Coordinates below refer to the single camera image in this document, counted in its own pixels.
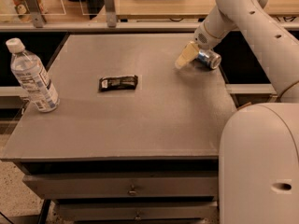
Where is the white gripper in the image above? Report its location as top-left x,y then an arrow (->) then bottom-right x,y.
175,6 -> 236,69

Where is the left metal bracket post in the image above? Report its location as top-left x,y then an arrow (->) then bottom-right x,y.
25,0 -> 46,28

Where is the metal bracket post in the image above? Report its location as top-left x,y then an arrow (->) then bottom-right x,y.
104,0 -> 117,27
25,0 -> 46,28

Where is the black snack wrapper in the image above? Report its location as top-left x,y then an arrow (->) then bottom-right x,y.
99,75 -> 138,91

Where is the grey drawer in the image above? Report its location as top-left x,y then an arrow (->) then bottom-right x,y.
23,172 -> 218,200
55,202 -> 218,221

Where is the lower grey drawer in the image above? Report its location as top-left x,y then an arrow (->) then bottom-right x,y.
55,202 -> 218,221

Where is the brass upper drawer knob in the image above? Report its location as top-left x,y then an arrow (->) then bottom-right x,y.
127,185 -> 137,196

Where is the grey drawer cabinet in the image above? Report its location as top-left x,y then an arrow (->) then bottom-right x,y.
0,32 -> 237,224

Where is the brass drawer knob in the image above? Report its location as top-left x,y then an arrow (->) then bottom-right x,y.
134,212 -> 142,221
127,185 -> 137,196

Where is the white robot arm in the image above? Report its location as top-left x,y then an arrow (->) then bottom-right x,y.
176,0 -> 299,224

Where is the brass lower drawer knob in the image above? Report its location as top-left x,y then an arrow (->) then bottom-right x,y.
134,212 -> 142,221

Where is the middle metal bracket post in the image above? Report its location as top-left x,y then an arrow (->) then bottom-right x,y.
104,0 -> 117,27

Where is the clear plastic water bottle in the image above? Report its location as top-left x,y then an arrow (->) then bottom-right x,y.
6,38 -> 59,113

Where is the silver blue redbull can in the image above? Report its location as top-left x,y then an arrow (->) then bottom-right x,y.
196,49 -> 221,70

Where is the upper grey drawer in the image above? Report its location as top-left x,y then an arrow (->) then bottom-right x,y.
23,172 -> 218,200

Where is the colourful snack bag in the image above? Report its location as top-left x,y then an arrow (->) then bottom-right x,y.
0,0 -> 48,23

